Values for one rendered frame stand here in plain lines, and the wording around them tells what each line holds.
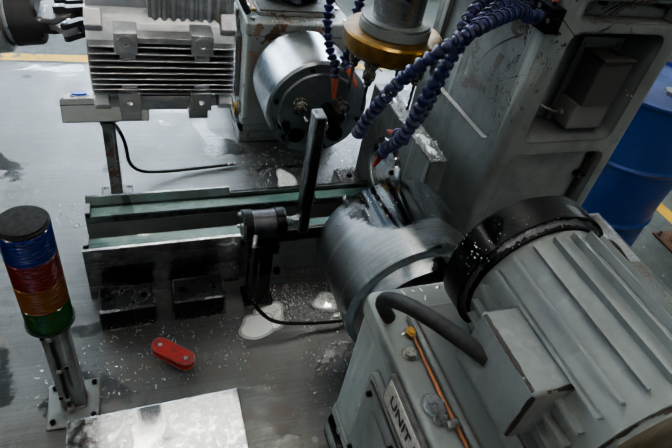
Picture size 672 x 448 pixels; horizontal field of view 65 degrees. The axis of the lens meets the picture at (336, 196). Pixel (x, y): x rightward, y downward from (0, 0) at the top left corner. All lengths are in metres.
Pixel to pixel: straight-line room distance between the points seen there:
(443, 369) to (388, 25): 0.57
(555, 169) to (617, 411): 0.73
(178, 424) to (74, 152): 0.88
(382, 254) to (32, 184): 0.93
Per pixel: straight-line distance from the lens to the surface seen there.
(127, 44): 0.78
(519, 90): 0.99
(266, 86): 1.28
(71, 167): 1.50
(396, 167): 1.11
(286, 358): 1.07
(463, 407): 0.64
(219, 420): 0.87
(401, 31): 0.94
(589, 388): 0.52
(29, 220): 0.72
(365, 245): 0.82
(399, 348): 0.67
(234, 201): 1.18
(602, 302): 0.55
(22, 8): 0.85
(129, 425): 0.88
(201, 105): 0.83
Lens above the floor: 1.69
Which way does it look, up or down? 39 degrees down
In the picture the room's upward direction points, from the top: 12 degrees clockwise
